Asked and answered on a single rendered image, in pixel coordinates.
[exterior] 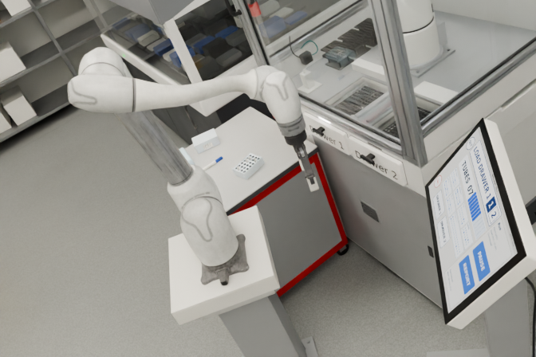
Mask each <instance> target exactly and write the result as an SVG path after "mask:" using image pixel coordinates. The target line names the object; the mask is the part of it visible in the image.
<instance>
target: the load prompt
mask: <svg viewBox="0 0 536 357"><path fill-rule="evenodd" d="M469 152H470V156H471V161H472V164H473V167H474V171H475V177H476V180H477V183H478V186H479V192H480V195H481V199H482V202H483V207H484V210H485V214H486V217H487V223H488V225H489V227H490V226H491V225H492V224H493V223H494V222H496V221H497V220H498V219H499V218H500V217H501V216H502V215H503V214H502V211H501V209H500V205H499V200H498V198H497V195H496V192H495V187H494V184H493V181H492V178H491V173H490V171H489V167H488V165H487V160H486V157H485V154H484V151H483V146H482V144H481V140H479V141H478V142H477V144H476V145H474V146H473V148H472V149H471V150H470V151H469Z"/></svg>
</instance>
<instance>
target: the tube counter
mask: <svg viewBox="0 0 536 357"><path fill-rule="evenodd" d="M465 195H466V199H467V205H468V209H469V212H470V216H471V223H472V226H473V230H474V234H475V240H477V239H478V238H479V237H480V236H481V235H482V234H483V233H484V232H485V231H486V230H487V229H486V226H485V222H484V219H483V213H482V210H481V206H480V203H479V198H478V195H477V191H476V188H475V182H474V181H473V182H472V183H471V184H470V186H469V187H468V188H467V189H466V190H465Z"/></svg>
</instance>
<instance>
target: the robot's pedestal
mask: <svg viewBox="0 0 536 357"><path fill-rule="evenodd" d="M217 315H219V317H220V319H221V320H222V322H223V323H224V325H225V326H226V328H227V330H228V331H229V332H230V334H231V336H232V337H233V339H234V341H235V342H236V343H237V345H238V347H239V348H240V350H241V352H242V353H243V354H244V356H245V357H318V353H317V348H316V346H315V343H314V340H313V337H312V336H310V337H308V338H305V339H302V340H300V338H299V336H298V334H297V332H296V331H295V329H294V326H293V325H292V323H291V321H290V318H289V317H288V315H287V313H286V310H285V309H284V307H283V305H282V302H281V301H280V299H279V297H278V294H277V293H276V292H275V290H273V291H270V292H267V293H264V294H262V295H260V296H256V297H254V298H251V299H249V300H245V301H243V302H240V303H238V304H234V305H232V306H230V307H227V308H224V309H221V310H219V311H217V312H213V313H211V314H208V315H206V316H202V317H203V319H204V320H206V319H209V318H211V317H213V316H217Z"/></svg>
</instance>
